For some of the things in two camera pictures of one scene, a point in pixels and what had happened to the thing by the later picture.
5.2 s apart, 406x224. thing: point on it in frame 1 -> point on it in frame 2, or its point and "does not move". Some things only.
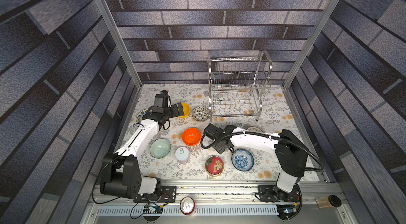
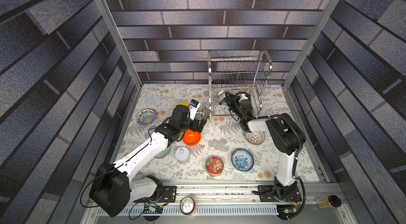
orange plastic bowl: [191, 137] does not move
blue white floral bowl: [242, 159] does not move
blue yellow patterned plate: [140, 115] does not move
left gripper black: [176, 112] -> [196, 122]
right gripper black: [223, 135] -> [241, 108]
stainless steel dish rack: [237, 80] does not move
